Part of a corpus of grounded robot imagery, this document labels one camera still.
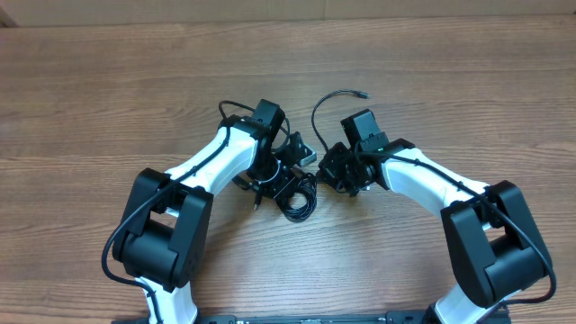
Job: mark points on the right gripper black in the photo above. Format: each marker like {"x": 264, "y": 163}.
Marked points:
{"x": 336, "y": 166}

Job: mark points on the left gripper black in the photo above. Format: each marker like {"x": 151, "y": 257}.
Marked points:
{"x": 284, "y": 185}

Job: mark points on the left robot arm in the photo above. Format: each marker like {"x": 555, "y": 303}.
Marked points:
{"x": 160, "y": 240}

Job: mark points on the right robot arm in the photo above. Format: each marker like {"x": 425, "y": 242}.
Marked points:
{"x": 495, "y": 248}

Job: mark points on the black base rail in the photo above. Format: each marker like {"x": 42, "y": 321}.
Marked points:
{"x": 310, "y": 319}

